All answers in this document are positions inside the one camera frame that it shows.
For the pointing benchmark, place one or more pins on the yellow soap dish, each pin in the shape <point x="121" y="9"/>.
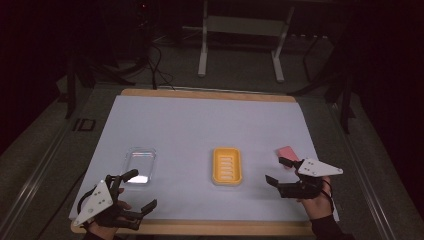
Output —
<point x="227" y="166"/>

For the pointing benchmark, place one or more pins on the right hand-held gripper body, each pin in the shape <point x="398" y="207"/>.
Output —
<point x="308" y="186"/>

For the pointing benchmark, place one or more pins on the white table mat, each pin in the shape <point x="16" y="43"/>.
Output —
<point x="206" y="133"/>

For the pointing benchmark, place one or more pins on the person's right hand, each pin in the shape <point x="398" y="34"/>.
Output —
<point x="318" y="206"/>

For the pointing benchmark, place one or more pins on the clear plastic container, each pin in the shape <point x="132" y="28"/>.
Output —
<point x="140" y="165"/>

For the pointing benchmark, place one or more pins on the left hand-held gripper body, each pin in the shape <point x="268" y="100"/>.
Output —
<point x="100" y="198"/>

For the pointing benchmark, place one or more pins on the pink soap bar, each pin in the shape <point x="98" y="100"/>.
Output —
<point x="288" y="152"/>

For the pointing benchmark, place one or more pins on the white metal stand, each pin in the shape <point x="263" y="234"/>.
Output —
<point x="245" y="25"/>

